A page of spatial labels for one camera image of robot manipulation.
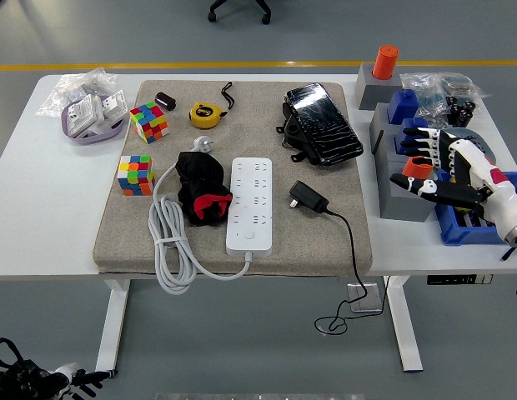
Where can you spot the black capacitors in bin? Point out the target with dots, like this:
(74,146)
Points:
(475,218)

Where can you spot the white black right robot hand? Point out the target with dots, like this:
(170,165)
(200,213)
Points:
(483,179)

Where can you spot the black phone holder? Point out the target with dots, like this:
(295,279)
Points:
(292,133)

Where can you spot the purple basket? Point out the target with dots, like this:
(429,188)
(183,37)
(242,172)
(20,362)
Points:
(96,139)

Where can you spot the black capacitors pile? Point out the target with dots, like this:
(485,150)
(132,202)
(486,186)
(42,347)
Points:
(460,111)

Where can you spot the blue plastic bin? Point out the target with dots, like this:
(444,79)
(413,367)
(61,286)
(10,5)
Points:
(463,236)

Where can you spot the white wall socket panel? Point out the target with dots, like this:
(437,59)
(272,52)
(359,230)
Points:
(83,114)
(114,106)

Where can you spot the dark brown small cylinder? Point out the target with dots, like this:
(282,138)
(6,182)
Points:
(164,100)

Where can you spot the black capacitors on plate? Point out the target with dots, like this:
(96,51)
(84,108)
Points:
(475,141)

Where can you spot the clear bag with round tin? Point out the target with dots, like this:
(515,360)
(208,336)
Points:
(460,85)

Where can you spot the large stepped grey block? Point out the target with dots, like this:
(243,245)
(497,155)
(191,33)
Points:
(404,206)

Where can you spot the black table control panel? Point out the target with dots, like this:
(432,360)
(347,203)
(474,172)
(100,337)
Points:
(458,279)

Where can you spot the clear bag of blue parts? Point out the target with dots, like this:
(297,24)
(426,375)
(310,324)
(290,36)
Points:
(425,93)

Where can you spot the clear floor socket cover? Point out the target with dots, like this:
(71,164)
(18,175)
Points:
(364,298)

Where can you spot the black red cloth bundle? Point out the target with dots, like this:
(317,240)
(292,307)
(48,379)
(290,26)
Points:
(198,175)

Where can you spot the white table leg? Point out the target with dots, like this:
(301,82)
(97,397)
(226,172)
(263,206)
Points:
(404,325)
(112,325)

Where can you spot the grey-brown mat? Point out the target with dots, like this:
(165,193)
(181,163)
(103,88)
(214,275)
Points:
(308,250)

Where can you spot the colourful puzzle cube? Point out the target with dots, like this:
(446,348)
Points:
(135,175)
(148,121)

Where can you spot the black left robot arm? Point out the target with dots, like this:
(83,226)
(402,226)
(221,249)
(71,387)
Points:
(18,381)

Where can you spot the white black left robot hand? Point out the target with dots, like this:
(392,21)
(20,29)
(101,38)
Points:
(68,373)

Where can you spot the orange cylinder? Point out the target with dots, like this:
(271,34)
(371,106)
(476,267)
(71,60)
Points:
(385,62)
(417,170)

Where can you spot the blue block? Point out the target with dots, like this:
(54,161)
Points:
(415,123)
(403,106)

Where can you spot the clear bag of white parts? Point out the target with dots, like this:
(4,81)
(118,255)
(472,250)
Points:
(75,83)

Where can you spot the light blue plate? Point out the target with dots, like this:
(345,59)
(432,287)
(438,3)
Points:
(490,153)

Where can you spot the small grey block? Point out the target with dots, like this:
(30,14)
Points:
(373,93)

